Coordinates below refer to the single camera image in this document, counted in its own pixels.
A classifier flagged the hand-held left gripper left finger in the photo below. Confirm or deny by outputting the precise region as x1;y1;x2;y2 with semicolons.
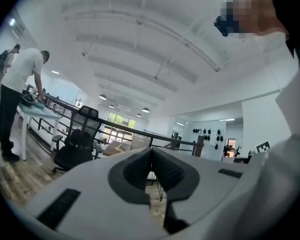
24;147;170;240

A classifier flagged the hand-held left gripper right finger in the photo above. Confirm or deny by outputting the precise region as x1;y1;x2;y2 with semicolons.
151;147;251;235

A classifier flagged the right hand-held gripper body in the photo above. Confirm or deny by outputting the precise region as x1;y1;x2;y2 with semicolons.
256;140;271;154

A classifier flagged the black mesh office chair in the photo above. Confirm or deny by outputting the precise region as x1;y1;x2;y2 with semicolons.
51;105;104;174

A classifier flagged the dark railing with wooden handrail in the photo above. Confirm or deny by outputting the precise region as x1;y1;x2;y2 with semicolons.
22;83;206;160

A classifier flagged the large glass window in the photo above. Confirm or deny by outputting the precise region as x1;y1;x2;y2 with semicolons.
106;111;137;145

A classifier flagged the white-legged pale blue table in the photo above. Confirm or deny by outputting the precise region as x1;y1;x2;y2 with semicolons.
16;101;63;161

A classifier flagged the black round basket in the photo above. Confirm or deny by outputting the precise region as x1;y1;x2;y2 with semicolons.
20;93;37;107

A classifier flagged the person's head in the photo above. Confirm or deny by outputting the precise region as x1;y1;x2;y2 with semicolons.
224;0;291;44

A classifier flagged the person's black shirt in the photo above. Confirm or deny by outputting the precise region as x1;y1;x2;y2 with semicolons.
267;0;300;65

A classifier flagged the group of black wall-hung devices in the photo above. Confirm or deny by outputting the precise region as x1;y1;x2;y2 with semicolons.
191;127;225;150

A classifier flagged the black head-mounted camera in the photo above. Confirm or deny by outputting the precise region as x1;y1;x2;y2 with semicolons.
213;15;231;38

